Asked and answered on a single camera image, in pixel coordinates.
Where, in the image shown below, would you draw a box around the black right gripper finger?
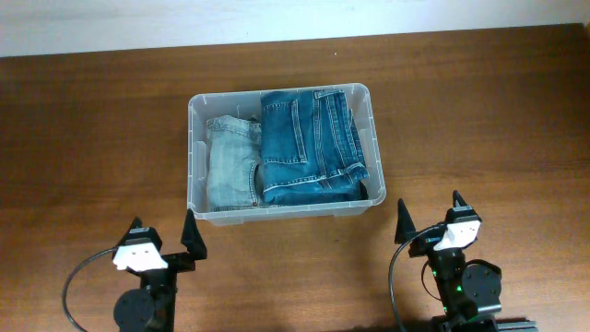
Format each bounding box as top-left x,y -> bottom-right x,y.
395,198 -> 418,244
444,190 -> 482,224

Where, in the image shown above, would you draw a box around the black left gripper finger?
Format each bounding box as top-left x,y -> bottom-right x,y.
117,217 -> 162,252
181,209 -> 207,260

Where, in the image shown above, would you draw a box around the light blue jeans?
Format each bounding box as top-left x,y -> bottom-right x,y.
206,115 -> 264,212

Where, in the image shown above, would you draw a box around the dark blue jeans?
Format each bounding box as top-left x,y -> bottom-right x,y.
261,89 -> 369,206

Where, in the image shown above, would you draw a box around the black garment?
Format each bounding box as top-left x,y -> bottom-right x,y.
359,182 -> 369,200

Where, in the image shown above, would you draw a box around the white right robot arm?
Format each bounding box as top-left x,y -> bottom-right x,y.
388,191 -> 538,332

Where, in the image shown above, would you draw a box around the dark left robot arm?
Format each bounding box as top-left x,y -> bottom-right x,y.
112,210 -> 207,332

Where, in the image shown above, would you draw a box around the clear plastic storage bin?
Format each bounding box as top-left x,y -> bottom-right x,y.
187,83 -> 386,226

